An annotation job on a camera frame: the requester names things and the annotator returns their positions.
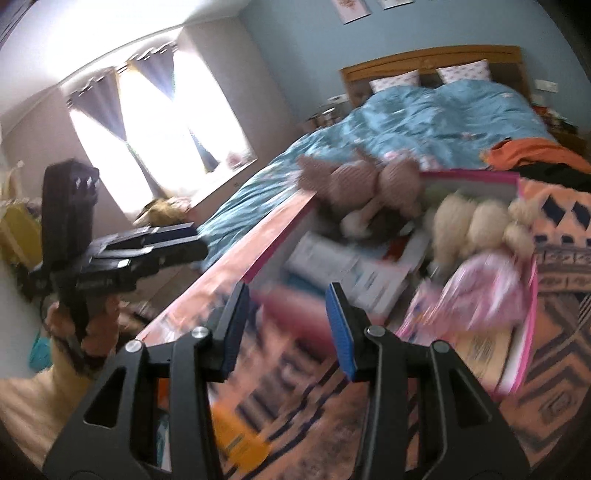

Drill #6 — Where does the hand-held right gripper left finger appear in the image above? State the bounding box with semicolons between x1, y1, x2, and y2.
41;281;252;480

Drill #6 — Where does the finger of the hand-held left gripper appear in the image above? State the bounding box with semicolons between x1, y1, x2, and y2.
92;223;200;252
104;240;208;278

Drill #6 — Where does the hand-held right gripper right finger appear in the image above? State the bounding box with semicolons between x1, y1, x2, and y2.
325;282;539;480

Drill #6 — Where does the pink cardboard box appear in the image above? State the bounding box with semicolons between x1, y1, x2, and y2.
139;168;539;402

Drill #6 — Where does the white remote control box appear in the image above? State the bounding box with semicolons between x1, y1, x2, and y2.
284;231;411;319

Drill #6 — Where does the pink tasselled gift bag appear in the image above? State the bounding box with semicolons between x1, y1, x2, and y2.
397;251;532;342

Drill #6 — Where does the pink knitted bear plush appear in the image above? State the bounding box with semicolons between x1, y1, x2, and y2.
295;150;423;220

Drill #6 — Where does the cream plush toy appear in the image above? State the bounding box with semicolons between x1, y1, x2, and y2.
425;189;536;273

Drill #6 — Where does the person's left forearm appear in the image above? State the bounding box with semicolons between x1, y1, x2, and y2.
0;342;121;455

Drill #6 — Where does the person's left hand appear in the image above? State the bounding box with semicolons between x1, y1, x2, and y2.
46;295;123;368

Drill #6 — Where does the olive cloth bundle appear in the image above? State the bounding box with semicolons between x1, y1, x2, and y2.
134;196;195;227

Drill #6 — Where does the yellow cloth bag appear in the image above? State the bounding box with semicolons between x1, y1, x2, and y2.
0;198;44;266

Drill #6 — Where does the orange sunscreen tube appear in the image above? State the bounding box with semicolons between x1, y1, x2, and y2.
210;401;271;462

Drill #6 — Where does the black and white panda plush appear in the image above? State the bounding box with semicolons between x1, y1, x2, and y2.
339;203;416;241

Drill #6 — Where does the grey window curtain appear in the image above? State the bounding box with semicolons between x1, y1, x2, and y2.
127;41;221;172
65;67;162;199

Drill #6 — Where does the teal bag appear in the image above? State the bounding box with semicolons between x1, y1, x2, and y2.
28;332;55;370

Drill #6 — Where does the tan cardboard packet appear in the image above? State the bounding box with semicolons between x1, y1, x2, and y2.
457;323;513;384

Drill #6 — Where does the orange patterned blanket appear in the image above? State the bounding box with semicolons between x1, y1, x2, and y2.
139;175;591;480

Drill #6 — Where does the white patterned pillow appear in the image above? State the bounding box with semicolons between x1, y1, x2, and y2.
369;70;421;93
436;59;490;86

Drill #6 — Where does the orange cloth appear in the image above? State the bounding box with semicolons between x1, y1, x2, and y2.
487;138;591;171

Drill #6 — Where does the dark clothes pile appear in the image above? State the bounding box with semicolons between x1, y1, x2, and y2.
522;157;591;186

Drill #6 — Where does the wooden headboard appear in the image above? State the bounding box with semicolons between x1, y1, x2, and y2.
341;45;529;95

